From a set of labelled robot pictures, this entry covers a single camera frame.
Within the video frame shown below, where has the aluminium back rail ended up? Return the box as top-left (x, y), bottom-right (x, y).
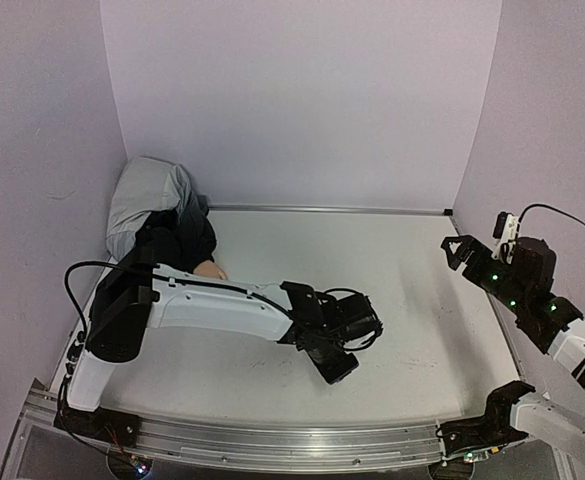
top-left (210, 204), bottom-right (454, 217)

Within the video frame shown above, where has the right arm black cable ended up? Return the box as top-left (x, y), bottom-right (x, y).
top-left (516, 202), bottom-right (585, 251)

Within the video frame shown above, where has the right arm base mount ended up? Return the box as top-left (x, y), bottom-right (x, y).
top-left (437, 380), bottom-right (536, 460)

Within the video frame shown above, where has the aluminium rail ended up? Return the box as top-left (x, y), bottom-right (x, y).
top-left (21, 379), bottom-right (446, 474)
top-left (210, 204), bottom-right (454, 217)

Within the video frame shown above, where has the black jacket sleeve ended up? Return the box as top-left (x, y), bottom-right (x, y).
top-left (106, 206), bottom-right (217, 274)

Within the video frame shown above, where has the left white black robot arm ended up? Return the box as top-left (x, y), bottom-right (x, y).
top-left (64, 251), bottom-right (383, 437)

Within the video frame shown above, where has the mannequin hand with long nails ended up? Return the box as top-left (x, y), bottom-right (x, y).
top-left (193, 260), bottom-right (228, 280)

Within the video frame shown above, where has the aluminium front rail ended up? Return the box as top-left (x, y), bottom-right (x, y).
top-left (21, 379), bottom-right (446, 474)

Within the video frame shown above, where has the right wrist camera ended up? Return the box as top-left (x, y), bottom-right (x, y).
top-left (492, 211), bottom-right (519, 264)

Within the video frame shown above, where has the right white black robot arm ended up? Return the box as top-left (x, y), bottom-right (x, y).
top-left (438, 235), bottom-right (585, 467)

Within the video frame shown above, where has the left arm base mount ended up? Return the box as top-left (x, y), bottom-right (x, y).
top-left (54, 406), bottom-right (141, 447)

